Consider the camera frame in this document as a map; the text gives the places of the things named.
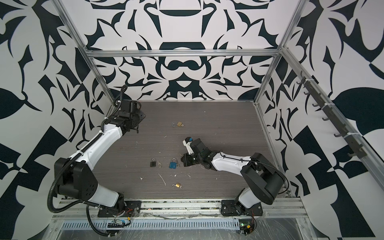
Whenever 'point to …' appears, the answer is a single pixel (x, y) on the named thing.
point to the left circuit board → (116, 223)
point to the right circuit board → (246, 226)
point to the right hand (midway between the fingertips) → (181, 159)
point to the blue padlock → (173, 165)
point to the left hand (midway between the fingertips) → (141, 111)
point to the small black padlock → (153, 163)
